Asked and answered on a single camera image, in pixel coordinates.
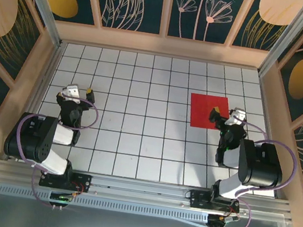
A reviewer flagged aluminium side rail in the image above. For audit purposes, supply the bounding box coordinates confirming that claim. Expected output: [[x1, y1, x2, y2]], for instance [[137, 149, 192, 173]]
[[2, 35, 67, 167]]

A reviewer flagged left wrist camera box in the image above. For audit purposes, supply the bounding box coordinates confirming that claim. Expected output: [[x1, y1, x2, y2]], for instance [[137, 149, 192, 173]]
[[60, 83, 84, 106]]

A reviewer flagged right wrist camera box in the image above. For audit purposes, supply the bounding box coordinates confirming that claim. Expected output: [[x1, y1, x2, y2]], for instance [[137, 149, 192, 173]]
[[224, 106, 247, 128]]

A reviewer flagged aluminium corner post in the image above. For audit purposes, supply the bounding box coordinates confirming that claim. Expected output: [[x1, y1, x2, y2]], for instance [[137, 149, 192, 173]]
[[3, 0, 71, 48], [257, 0, 303, 83]]

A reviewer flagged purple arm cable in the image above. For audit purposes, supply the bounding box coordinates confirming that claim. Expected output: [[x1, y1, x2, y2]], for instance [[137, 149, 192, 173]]
[[6, 86, 103, 213], [212, 117, 303, 227]]

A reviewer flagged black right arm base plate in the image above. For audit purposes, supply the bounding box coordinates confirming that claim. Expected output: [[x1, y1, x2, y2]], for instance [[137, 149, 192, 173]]
[[187, 188, 243, 216]]

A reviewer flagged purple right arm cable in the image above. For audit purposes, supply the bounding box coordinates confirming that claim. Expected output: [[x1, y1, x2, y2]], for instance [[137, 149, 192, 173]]
[[212, 117, 303, 227]]

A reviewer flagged red paper sheet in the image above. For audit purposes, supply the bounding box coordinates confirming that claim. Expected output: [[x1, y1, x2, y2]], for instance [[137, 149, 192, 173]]
[[185, 92, 233, 132]]

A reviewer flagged long aluminium base rail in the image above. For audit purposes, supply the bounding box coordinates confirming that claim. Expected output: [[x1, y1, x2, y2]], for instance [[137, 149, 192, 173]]
[[0, 155, 296, 227]]

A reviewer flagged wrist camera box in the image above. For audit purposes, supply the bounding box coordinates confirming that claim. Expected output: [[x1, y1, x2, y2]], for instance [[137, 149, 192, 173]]
[[224, 106, 247, 128], [60, 83, 84, 106]]

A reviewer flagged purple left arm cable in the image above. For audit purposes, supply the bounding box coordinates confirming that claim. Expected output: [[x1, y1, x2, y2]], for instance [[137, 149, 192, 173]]
[[6, 86, 103, 213]]

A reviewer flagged grey slotted cable duct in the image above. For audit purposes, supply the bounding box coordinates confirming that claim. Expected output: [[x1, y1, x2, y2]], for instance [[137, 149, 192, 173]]
[[0, 180, 213, 227]]

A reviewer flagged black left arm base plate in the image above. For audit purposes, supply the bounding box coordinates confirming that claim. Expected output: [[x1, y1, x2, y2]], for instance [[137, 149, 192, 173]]
[[38, 167, 93, 194]]

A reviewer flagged small circuit board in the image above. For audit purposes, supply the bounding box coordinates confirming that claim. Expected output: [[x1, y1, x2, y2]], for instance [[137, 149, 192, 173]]
[[207, 212, 239, 227], [50, 191, 75, 204]]

